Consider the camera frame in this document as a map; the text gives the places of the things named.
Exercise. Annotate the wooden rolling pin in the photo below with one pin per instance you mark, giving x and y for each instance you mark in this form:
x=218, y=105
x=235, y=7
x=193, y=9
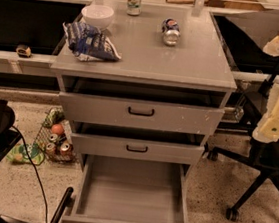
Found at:
x=183, y=2

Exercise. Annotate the grey open bottom drawer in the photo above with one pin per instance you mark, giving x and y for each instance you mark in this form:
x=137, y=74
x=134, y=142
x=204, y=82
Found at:
x=115, y=190

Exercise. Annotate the white bowl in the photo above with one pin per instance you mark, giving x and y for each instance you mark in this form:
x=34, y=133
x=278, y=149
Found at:
x=98, y=16

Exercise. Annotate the orange fruit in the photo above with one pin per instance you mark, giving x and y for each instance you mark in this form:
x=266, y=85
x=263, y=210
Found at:
x=57, y=129

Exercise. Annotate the silver soda can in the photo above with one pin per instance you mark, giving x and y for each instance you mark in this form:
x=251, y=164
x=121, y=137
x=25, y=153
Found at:
x=53, y=138

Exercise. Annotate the orange soda can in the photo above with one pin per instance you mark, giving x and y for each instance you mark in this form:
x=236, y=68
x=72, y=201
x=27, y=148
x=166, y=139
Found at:
x=50, y=149

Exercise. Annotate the grey drawer cabinet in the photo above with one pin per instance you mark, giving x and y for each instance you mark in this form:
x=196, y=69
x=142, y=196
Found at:
x=196, y=61

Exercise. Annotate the yellow tape measure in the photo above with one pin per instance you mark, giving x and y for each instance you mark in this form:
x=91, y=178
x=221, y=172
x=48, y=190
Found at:
x=23, y=51

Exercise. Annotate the green chip bag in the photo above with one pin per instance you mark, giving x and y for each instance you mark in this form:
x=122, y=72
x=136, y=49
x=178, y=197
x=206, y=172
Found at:
x=54, y=116

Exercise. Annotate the blue chip bag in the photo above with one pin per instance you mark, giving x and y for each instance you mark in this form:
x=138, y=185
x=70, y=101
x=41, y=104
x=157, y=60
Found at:
x=89, y=43

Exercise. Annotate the wire basket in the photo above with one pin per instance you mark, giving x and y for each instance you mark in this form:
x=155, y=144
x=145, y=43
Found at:
x=42, y=139

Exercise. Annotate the grey middle drawer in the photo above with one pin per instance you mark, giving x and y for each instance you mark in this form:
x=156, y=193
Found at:
x=140, y=144

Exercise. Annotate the grey top drawer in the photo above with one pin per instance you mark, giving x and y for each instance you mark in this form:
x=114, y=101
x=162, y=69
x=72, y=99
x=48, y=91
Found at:
x=154, y=107

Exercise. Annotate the red soda can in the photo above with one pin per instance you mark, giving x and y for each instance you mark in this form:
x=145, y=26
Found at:
x=66, y=149

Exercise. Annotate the black office chair right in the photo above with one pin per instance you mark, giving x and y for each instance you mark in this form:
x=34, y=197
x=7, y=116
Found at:
x=262, y=157

